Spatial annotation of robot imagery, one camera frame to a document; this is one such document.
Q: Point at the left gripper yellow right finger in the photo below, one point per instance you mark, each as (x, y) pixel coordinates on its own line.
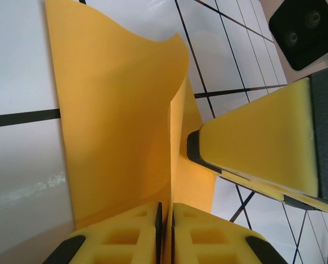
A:
(213, 239)

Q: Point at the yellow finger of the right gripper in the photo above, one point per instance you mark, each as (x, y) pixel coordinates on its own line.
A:
(290, 196)
(262, 137)

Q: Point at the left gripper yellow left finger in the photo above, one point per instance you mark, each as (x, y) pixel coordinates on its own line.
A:
(119, 239)

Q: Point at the yellow paper sheet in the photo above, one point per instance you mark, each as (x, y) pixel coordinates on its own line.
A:
(111, 110)

